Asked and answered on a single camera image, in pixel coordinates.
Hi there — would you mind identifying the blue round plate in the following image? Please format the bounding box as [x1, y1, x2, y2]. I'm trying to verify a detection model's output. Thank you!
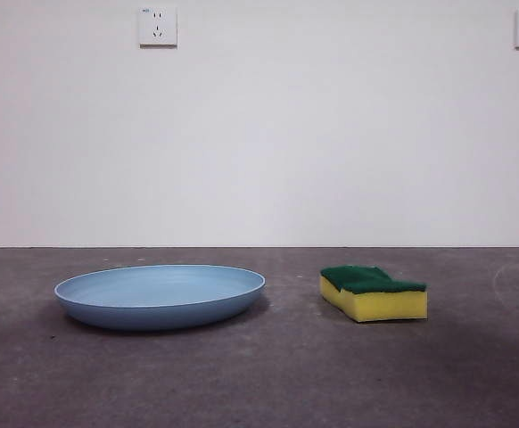
[54, 263, 268, 332]

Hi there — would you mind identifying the yellow sponge with green pad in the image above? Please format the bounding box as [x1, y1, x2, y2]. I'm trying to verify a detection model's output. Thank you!
[319, 265, 429, 323]

